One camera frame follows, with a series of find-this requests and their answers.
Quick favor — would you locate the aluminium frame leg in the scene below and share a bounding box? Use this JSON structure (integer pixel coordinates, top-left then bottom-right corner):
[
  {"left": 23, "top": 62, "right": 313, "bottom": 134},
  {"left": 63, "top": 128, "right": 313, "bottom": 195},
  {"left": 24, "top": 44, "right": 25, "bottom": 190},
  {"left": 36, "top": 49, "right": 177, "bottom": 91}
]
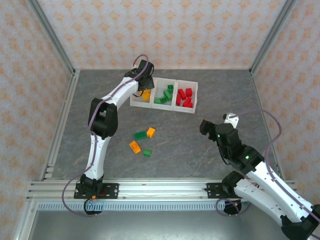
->
[{"left": 13, "top": 201, "right": 38, "bottom": 240}]

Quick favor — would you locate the wide aluminium base rail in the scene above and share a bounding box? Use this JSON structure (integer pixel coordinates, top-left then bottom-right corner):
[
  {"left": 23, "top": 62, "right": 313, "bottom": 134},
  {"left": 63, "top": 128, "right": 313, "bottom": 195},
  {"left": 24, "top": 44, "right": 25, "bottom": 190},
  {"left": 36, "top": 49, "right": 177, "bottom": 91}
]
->
[{"left": 27, "top": 178, "right": 301, "bottom": 201}]

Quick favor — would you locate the grey slotted cable duct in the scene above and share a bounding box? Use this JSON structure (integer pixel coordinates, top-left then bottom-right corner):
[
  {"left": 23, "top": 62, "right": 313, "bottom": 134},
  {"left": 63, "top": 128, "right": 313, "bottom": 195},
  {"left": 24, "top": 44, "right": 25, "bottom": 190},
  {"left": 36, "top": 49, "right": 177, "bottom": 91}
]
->
[{"left": 37, "top": 201, "right": 226, "bottom": 212}]

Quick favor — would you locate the aluminium side rail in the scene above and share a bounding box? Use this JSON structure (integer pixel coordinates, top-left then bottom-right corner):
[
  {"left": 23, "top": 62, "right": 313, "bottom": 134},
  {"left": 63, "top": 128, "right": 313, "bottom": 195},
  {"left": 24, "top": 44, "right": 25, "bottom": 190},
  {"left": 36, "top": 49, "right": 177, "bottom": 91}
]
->
[
  {"left": 249, "top": 69, "right": 286, "bottom": 181},
  {"left": 39, "top": 69, "right": 81, "bottom": 181}
]

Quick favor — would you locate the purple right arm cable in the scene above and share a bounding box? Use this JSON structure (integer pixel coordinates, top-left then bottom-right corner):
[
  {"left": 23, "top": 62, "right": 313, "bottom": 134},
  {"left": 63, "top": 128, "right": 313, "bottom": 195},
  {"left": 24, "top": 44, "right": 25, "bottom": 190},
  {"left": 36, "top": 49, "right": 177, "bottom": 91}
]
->
[{"left": 216, "top": 109, "right": 320, "bottom": 226}]

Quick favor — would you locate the white plastic bin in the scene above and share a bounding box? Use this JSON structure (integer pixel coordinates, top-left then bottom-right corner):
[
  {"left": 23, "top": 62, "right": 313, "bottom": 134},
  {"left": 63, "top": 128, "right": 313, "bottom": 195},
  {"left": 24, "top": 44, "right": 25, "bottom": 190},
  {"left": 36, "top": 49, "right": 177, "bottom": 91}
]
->
[
  {"left": 129, "top": 76, "right": 157, "bottom": 109},
  {"left": 173, "top": 79, "right": 199, "bottom": 115},
  {"left": 151, "top": 78, "right": 179, "bottom": 111}
]

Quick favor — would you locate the aluminium frame post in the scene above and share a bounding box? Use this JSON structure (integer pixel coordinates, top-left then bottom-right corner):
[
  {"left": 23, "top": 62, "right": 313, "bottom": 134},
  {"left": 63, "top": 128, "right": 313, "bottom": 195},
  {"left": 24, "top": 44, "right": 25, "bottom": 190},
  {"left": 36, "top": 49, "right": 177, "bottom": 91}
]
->
[
  {"left": 24, "top": 0, "right": 77, "bottom": 76},
  {"left": 249, "top": 0, "right": 300, "bottom": 76}
]

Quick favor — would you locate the flat orange lego brick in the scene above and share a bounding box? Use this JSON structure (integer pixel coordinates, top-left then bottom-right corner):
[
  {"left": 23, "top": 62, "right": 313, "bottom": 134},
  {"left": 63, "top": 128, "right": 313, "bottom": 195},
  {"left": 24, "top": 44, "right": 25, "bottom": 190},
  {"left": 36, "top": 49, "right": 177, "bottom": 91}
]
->
[{"left": 128, "top": 140, "right": 142, "bottom": 154}]

